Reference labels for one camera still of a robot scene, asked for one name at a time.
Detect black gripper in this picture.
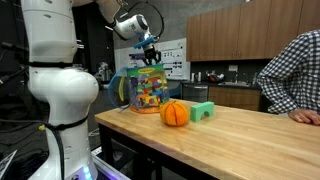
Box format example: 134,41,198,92
143,47,161,65

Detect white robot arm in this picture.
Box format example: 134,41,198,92
21,0,160,180

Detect clear bag of foam blocks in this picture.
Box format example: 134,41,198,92
108,64,170,114

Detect person's bare hand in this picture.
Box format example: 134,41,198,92
288,109,320,126

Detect whiteboard with posters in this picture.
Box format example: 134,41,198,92
114,38,191,80

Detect stainless steel dishwasher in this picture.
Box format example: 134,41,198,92
182,84,208,102

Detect orange plush basketball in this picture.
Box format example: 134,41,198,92
160,100,189,127

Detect green foam arch block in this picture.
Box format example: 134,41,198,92
190,101,214,122

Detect kitchen sink with faucet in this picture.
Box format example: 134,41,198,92
218,73,252,87

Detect wooden lower cabinets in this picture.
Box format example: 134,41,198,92
208,86,261,111

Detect wooden cabinets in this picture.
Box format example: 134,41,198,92
208,86,261,111
186,0,320,62

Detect wooden upper cabinets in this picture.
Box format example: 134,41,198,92
186,0,320,62

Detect person in checkered shirt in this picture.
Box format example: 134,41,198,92
257,29,320,114

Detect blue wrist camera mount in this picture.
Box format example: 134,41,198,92
133,36,155,49

